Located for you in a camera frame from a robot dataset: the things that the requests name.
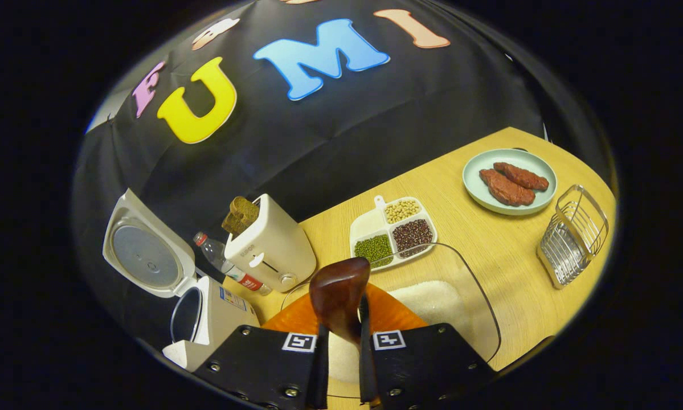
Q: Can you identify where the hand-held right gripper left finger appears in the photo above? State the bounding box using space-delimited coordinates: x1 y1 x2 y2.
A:
193 284 330 410

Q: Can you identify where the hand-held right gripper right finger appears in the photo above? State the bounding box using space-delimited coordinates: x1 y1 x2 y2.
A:
358 284 497 408

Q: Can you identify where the white rice cooker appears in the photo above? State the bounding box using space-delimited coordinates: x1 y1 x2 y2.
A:
102 188 261 372

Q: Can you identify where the pile of white rice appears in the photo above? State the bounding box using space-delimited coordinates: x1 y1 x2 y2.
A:
327 280 467 383

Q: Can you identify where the brown wooden spoon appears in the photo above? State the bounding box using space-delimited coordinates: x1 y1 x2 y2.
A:
309 257 371 345

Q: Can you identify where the metal wire chopstick holder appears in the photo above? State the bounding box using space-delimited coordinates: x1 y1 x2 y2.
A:
537 184 610 290

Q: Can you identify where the clear glass container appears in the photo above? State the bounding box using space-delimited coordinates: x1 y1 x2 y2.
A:
279 242 501 399

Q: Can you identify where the clear plastic bottle red label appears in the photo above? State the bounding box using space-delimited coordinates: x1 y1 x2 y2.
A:
193 231 273 297

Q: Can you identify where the white toaster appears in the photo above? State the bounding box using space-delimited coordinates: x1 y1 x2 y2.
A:
224 194 317 293

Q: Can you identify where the pile of green mung beans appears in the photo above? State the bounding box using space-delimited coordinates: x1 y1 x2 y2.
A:
354 234 394 268

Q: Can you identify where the pile of dark red beans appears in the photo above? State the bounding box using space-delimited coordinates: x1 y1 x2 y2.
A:
392 219 434 257

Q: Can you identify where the brown bread slice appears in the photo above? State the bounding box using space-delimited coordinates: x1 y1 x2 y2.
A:
222 210 245 237
230 196 260 226

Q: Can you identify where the white divided dish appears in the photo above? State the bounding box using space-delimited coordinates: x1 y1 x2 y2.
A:
350 195 438 273

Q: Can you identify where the pile of yellow soybeans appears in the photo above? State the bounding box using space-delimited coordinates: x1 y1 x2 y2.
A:
384 199 420 224

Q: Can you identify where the pale green plate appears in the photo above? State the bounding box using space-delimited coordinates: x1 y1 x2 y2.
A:
462 149 558 216

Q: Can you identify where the red meat steak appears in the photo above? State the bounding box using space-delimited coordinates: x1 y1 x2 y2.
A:
493 162 550 191
479 169 536 207

